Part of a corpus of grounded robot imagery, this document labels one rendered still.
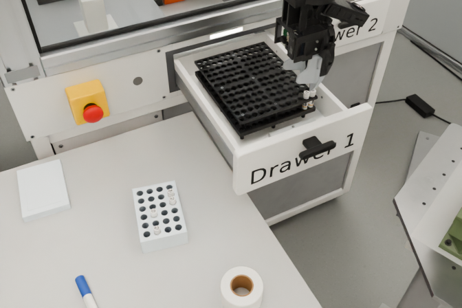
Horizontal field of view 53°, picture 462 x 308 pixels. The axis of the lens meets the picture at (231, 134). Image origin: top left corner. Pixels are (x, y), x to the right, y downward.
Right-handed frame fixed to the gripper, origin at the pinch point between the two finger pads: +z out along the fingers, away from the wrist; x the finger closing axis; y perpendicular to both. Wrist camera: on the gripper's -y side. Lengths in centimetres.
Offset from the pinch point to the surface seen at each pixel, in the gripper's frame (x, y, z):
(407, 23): -110, -152, 87
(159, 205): 4.6, 34.8, 14.8
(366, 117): 10.8, -6.0, 3.3
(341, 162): -24, -39, 68
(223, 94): -8.0, 15.4, 3.9
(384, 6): -21.3, -37.0, 3.6
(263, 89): -5.7, 7.3, 3.9
